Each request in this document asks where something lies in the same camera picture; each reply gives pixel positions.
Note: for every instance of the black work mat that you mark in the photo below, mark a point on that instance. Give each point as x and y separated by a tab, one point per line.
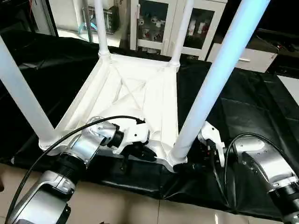
261	107

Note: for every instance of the teal storage box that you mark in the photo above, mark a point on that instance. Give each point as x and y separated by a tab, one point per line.
110	16

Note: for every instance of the white plastic table top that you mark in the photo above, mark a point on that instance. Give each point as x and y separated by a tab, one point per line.
135	88

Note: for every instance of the white glass-door cabinet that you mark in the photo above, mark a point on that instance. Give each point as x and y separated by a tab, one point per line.
154	21

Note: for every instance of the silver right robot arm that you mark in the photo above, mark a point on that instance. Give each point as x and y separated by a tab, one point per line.
264	163

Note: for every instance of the white drawer unit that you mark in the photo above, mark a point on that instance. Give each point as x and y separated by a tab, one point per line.
257	56

